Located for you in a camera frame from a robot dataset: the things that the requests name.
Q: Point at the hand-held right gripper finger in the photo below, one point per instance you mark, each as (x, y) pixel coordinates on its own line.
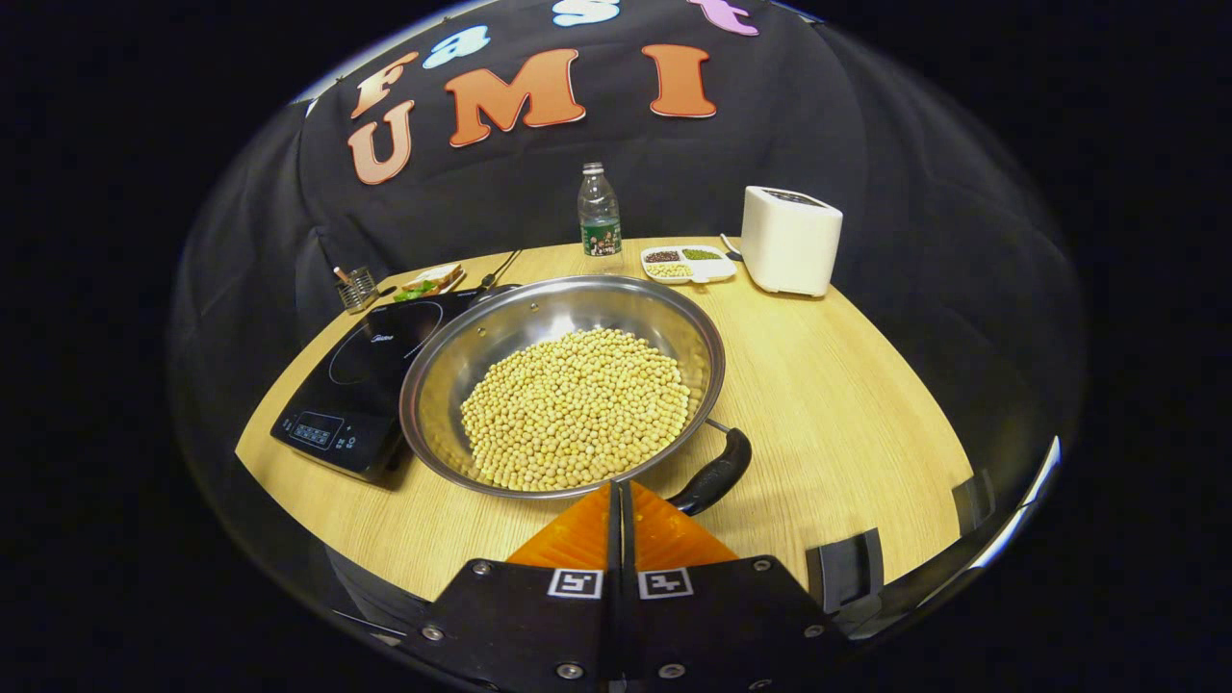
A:
(612, 616)
(629, 616)

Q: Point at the steel pot with soybeans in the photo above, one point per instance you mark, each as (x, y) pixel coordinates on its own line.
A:
(568, 404)

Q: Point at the black induction cooktop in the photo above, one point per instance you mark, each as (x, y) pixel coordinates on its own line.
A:
(361, 385)

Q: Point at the white divided dish of beans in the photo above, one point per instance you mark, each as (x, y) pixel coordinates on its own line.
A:
(688, 265)

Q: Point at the sandwich on white plate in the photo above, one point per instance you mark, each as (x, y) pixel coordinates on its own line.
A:
(430, 281)

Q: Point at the white toaster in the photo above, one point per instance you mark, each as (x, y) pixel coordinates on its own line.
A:
(789, 245)

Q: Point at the clear plastic water bottle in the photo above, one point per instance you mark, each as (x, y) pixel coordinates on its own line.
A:
(600, 212)

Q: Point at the metal mesh holder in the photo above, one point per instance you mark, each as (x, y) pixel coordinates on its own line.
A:
(358, 291)

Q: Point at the black curved bracket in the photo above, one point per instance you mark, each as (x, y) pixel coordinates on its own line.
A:
(845, 568)
(974, 500)

